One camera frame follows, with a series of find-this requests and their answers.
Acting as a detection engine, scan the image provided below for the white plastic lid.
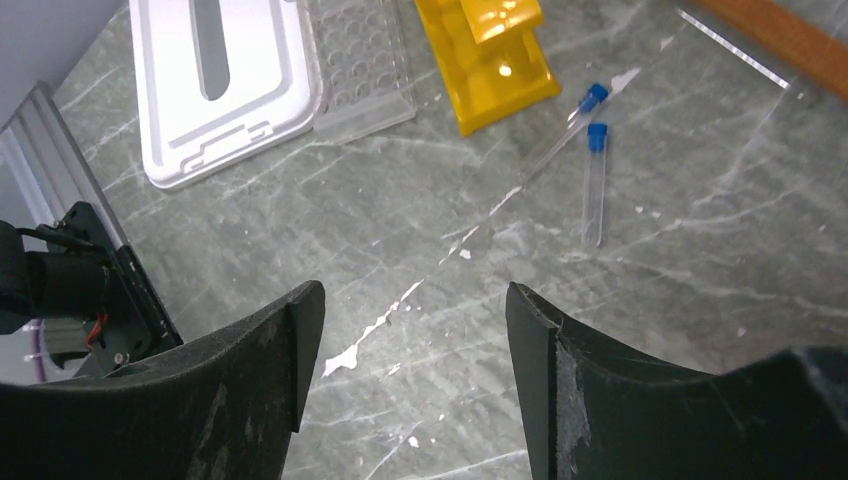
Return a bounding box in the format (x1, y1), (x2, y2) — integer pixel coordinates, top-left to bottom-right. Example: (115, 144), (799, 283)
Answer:
(128, 0), (326, 190)

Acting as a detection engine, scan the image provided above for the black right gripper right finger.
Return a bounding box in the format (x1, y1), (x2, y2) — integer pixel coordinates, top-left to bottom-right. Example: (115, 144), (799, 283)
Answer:
(505, 283), (847, 479)

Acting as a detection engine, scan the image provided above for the wooden shelf rack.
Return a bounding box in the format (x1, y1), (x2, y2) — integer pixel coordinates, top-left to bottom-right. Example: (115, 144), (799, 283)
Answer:
(678, 1), (847, 101)

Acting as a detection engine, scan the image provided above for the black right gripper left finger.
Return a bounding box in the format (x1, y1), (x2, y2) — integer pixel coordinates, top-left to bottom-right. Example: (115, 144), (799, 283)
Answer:
(1, 280), (326, 479)

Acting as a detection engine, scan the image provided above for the yellow test tube rack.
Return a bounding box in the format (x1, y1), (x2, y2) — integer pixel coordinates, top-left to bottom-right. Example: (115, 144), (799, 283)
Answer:
(415, 0), (561, 137)

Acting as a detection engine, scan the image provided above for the clear well plate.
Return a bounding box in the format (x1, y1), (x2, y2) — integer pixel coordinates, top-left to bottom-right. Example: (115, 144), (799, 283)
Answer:
(306, 1), (416, 144)

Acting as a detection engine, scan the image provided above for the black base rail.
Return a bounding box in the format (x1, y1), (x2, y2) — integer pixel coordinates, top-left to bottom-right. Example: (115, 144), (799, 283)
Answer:
(44, 201), (183, 375)

